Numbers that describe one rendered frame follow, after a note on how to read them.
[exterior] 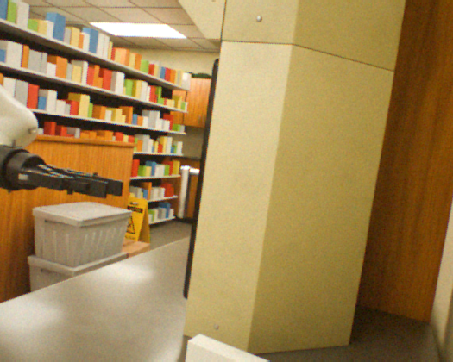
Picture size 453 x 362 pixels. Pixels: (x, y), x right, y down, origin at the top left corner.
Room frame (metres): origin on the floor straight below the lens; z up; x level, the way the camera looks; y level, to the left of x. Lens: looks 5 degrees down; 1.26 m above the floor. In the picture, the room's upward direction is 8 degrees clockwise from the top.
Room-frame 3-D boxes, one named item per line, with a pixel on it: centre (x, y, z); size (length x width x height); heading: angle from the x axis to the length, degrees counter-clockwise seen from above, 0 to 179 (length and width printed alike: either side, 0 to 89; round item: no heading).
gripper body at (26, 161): (0.85, 0.38, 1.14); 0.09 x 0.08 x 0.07; 70
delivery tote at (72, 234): (2.95, 0.96, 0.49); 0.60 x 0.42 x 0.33; 159
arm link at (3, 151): (0.88, 0.45, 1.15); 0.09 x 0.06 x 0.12; 160
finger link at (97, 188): (0.77, 0.25, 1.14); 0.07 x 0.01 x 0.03; 70
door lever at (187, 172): (0.72, 0.05, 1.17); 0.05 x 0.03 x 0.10; 69
